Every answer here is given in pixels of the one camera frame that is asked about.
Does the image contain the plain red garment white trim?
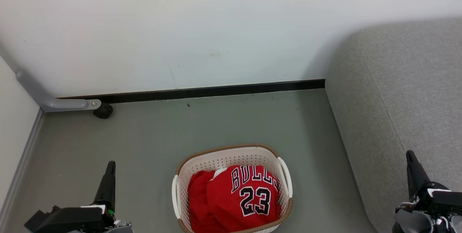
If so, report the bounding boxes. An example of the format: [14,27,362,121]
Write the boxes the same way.
[187,171,228,233]

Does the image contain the red Bulls 23 jersey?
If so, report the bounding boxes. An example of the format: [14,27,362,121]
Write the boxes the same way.
[206,165,282,233]

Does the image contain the black caster wheel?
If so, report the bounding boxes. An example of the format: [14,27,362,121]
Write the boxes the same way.
[93,102,114,120]

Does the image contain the grey metal frame leg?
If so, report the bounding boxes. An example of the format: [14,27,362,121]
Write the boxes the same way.
[0,43,102,113]

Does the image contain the white perforated plastic laundry basket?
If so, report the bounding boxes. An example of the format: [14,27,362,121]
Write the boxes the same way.
[172,144,293,233]

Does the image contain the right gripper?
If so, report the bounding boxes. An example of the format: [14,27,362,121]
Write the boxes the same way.
[392,150,462,233]

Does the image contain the black wall baseboard strip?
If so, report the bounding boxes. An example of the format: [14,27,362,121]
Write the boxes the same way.
[58,78,326,104]

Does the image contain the grey fabric sofa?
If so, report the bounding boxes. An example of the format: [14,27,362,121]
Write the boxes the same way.
[325,18,462,233]

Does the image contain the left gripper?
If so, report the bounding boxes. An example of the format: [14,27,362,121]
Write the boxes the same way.
[81,161,132,233]

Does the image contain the grey wall baseboard strip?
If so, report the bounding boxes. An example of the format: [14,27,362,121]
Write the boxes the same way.
[0,108,46,228]

